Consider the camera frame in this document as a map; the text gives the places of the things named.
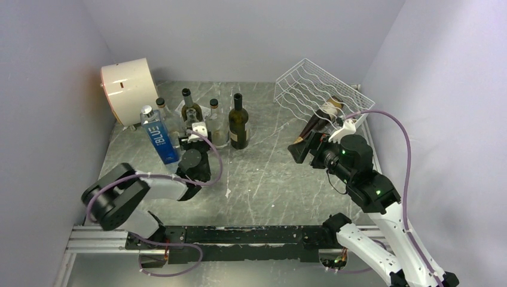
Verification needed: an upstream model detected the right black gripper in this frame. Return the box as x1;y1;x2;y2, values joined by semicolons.
288;129;353;184

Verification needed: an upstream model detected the small clear glass bottle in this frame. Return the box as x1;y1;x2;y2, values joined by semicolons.
185;108;200;130

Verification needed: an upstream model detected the clear bottle black cap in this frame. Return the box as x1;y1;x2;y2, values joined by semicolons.
206;98;230;148

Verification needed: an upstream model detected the clear blue label bottle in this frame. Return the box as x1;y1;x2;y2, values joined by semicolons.
140;105;179;165

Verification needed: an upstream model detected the slim amber gold-capped bottle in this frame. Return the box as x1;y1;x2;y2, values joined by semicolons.
294;96;343;144

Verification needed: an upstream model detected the dark primitivo wine bottle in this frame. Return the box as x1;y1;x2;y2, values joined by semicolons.
181;88;203;123

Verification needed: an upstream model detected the dark green wine bottle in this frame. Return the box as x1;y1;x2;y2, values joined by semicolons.
228;93;249;149

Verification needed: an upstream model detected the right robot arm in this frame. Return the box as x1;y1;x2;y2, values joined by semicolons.
288;132;459;286

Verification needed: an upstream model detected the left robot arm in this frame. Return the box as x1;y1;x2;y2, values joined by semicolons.
81;131;217;249

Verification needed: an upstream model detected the cream cylindrical appliance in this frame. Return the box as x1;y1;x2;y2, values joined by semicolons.
100;58;159;127

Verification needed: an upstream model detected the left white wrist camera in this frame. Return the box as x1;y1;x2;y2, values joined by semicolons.
187;121;208;142

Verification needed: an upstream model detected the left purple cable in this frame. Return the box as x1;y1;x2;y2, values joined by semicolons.
85;130;224;222

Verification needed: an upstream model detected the white wire wine rack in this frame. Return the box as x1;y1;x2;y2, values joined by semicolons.
273;59;375;133

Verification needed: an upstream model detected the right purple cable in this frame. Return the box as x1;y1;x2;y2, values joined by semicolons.
344;110;444;287

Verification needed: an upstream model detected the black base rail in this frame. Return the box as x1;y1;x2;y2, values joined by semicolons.
125;225;341;264

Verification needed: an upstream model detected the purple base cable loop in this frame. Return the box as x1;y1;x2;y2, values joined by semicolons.
130;233;203;277

